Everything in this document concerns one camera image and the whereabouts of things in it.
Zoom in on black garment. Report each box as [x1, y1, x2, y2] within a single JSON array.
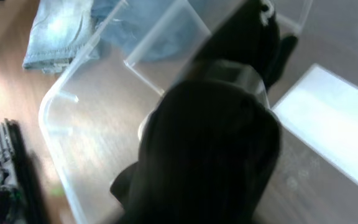
[[110, 1, 298, 224]]

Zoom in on dark blue folded jeans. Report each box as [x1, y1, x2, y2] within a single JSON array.
[[99, 0, 198, 62]]

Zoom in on light grey folded jeans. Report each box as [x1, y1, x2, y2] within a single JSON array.
[[22, 0, 95, 74]]

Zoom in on clear plastic storage bin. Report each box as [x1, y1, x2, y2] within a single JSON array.
[[39, 1, 358, 223]]

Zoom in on white label in bin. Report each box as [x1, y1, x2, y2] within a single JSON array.
[[272, 63, 358, 185]]

